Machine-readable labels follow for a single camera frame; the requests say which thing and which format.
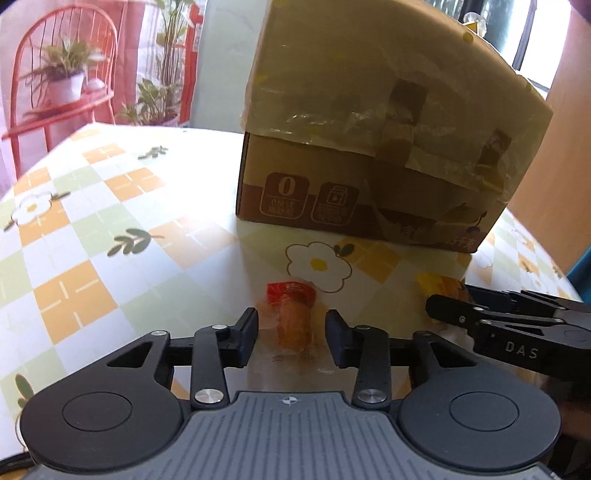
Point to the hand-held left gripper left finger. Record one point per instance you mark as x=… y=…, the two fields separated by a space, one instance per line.
x=247 y=332

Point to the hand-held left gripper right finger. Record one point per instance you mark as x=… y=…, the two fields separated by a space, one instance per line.
x=334 y=332

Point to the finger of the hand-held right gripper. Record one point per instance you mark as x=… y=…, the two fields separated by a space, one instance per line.
x=450 y=309
x=517 y=302

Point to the yellow snack packet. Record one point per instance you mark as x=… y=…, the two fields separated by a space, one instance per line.
x=438 y=284

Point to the red and orange snack packet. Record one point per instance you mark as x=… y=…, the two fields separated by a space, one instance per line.
x=293 y=318

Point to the plastic-lined cardboard box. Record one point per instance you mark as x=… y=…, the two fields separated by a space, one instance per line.
x=346 y=115

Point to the teal cloth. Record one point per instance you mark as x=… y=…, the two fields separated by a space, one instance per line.
x=581 y=272

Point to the wooden panel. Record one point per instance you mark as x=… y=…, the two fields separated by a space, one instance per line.
x=570 y=138

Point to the checkered floral tablecloth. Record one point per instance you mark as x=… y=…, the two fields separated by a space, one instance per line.
x=92 y=221

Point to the dark-framed window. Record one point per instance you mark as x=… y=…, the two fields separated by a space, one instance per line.
x=521 y=37

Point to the printed red backdrop cloth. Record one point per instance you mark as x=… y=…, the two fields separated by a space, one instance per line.
x=69 y=60

